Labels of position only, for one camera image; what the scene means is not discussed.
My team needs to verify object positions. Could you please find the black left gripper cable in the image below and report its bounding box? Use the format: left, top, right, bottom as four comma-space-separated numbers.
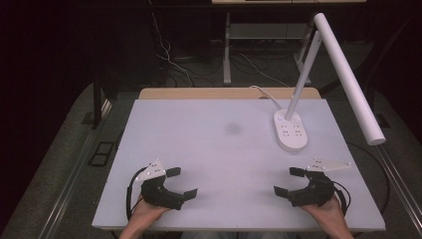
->
125, 166, 147, 221

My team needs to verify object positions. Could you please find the person's left hand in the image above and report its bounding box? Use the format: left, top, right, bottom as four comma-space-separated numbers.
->
126, 196, 171, 231

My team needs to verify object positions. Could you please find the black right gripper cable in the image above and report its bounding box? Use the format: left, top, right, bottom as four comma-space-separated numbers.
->
332, 187, 352, 217

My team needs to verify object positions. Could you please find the aluminium rail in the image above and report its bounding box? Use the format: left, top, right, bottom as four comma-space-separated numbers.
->
374, 145, 422, 228
38, 99, 114, 239

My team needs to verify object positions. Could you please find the white foam board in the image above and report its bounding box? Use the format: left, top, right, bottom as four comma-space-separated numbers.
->
92, 99, 386, 232

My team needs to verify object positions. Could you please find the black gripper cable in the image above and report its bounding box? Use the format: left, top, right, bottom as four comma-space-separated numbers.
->
332, 187, 352, 217
125, 166, 147, 221

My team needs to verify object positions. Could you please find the white metal stand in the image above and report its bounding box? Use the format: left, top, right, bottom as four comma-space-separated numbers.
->
222, 12, 315, 86

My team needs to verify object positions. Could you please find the person's right hand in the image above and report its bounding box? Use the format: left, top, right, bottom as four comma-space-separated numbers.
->
300, 195, 348, 231

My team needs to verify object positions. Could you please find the white lamp cable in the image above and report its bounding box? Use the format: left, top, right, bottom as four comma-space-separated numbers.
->
249, 85, 284, 112

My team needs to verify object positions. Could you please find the long black cable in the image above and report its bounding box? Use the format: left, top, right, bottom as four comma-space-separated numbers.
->
346, 141, 391, 215

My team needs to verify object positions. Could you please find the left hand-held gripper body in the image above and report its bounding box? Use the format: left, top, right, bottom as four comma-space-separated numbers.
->
134, 159, 185, 211

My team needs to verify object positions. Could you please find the thin white floor cable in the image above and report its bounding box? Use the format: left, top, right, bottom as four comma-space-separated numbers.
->
149, 12, 195, 88

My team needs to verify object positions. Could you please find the white desk lamp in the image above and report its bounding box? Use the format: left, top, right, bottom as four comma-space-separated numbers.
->
273, 12, 387, 153

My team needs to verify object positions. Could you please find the dark stand leg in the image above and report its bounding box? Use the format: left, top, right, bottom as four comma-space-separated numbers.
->
92, 78, 104, 129

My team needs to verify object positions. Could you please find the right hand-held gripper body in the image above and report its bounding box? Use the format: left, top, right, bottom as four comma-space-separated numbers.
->
288, 157, 352, 208

